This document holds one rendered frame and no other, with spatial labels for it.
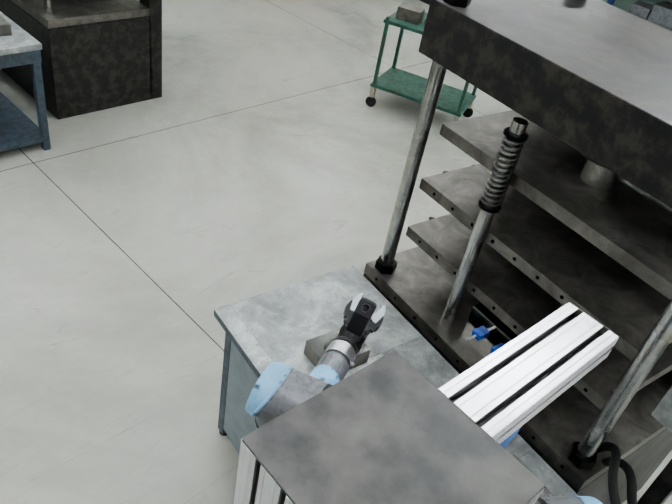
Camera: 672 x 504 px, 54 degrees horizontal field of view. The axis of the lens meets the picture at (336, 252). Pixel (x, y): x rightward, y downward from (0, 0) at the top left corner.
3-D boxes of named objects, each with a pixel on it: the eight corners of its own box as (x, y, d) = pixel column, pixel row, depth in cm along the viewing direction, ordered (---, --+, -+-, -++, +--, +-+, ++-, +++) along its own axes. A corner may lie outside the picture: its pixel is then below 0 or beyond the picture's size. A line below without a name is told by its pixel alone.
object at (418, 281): (578, 491, 231) (585, 481, 227) (363, 272, 308) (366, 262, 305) (701, 404, 275) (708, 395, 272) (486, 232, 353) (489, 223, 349)
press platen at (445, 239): (603, 412, 226) (609, 403, 223) (405, 234, 292) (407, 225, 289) (711, 345, 265) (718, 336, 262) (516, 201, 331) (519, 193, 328)
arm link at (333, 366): (301, 396, 160) (306, 372, 155) (320, 366, 168) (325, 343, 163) (330, 409, 158) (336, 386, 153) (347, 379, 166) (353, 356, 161)
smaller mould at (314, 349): (324, 380, 243) (327, 367, 238) (303, 353, 251) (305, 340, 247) (367, 362, 253) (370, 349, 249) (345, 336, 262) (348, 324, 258)
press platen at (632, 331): (634, 364, 211) (641, 353, 208) (418, 187, 277) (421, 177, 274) (745, 299, 250) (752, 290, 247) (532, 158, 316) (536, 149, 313)
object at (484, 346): (507, 380, 260) (521, 349, 249) (461, 335, 276) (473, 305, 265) (584, 340, 286) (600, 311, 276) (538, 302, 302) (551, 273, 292)
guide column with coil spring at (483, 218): (426, 381, 298) (521, 125, 219) (418, 373, 301) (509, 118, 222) (435, 377, 301) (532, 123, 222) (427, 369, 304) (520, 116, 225)
